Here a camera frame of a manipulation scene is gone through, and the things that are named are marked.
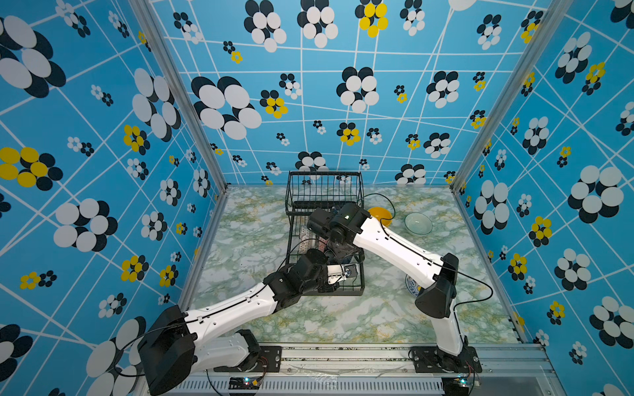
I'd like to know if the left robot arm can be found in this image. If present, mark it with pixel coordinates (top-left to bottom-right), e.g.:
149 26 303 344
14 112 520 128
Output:
137 248 350 395

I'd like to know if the black floral pink bowl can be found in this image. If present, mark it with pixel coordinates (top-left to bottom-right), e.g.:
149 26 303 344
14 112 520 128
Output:
318 238 328 252

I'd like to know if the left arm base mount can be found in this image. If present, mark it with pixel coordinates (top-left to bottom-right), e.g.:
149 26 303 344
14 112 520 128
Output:
213 346 282 373

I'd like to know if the aluminium front rail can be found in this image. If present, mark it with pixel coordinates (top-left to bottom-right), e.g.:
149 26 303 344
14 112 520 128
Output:
133 342 568 396

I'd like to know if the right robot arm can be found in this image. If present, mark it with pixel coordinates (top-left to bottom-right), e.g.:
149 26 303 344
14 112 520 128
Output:
307 202 465 356

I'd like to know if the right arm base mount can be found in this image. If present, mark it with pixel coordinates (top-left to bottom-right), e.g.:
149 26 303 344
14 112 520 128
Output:
408 346 482 374

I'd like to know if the pale green glass bowl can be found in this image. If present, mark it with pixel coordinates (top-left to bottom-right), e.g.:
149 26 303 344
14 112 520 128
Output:
405 213 434 236

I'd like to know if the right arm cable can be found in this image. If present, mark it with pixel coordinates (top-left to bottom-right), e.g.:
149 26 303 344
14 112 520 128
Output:
361 192 495 347

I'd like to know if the black two-tier dish rack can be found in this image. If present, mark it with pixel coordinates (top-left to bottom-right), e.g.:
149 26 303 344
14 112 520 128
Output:
285 171 365 297

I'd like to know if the blue yellow floral bowl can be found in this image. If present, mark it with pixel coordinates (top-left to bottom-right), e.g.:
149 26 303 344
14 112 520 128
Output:
405 275 421 297

